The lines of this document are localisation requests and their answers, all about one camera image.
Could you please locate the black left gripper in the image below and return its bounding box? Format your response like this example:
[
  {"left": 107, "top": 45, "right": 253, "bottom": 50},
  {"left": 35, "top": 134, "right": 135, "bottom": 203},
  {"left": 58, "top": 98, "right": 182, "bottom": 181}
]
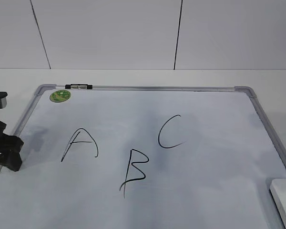
[{"left": 0, "top": 92, "right": 24, "bottom": 171}]

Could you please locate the round green magnet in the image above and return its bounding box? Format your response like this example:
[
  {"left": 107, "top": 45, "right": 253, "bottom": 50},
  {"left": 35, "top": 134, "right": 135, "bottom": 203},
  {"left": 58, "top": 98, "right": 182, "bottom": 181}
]
[{"left": 50, "top": 90, "right": 71, "bottom": 103}]

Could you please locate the white board with grey frame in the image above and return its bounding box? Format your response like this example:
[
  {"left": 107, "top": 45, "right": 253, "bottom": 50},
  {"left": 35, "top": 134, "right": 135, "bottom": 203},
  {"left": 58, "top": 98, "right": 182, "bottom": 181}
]
[{"left": 0, "top": 84, "right": 286, "bottom": 229}]

